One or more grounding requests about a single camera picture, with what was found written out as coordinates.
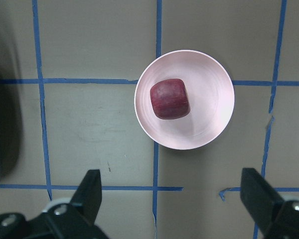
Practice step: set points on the pink plate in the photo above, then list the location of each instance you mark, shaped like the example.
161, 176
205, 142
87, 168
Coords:
210, 92

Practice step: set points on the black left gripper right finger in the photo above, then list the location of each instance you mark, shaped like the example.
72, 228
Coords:
277, 217

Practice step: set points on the red apple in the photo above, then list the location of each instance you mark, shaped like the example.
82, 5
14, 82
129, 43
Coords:
169, 99

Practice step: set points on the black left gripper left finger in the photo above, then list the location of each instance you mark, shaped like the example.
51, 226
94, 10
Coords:
61, 220

